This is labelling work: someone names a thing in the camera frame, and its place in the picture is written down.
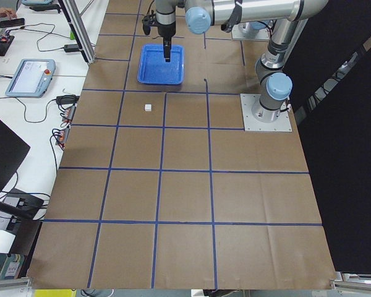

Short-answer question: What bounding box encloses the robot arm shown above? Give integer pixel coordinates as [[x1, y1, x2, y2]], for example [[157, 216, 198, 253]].
[[142, 0, 327, 123]]

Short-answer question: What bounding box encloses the blue plastic tray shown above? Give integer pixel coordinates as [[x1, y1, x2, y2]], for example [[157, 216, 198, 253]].
[[137, 44, 185, 85]]

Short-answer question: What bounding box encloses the person hand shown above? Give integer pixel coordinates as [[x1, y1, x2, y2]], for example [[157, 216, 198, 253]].
[[0, 7, 17, 19]]

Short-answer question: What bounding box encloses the black power adapter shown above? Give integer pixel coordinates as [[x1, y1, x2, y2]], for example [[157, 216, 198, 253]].
[[63, 44, 80, 53]]

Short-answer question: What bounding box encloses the teach pendant tablet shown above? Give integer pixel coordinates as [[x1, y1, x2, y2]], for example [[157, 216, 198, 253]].
[[5, 59, 56, 98]]

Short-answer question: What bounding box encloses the brown paper table cover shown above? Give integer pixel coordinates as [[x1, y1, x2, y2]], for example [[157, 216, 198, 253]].
[[28, 1, 335, 290]]

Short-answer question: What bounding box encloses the black smartphone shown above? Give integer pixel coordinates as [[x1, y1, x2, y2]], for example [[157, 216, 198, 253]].
[[0, 18, 25, 28]]

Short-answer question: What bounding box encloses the black laptop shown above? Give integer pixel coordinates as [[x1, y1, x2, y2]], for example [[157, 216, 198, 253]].
[[0, 120, 30, 192]]

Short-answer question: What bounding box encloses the aluminium frame post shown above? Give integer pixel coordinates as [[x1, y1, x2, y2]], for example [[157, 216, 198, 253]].
[[58, 0, 95, 64]]

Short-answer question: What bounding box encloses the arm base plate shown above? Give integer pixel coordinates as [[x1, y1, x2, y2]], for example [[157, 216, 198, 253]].
[[240, 93, 292, 133]]

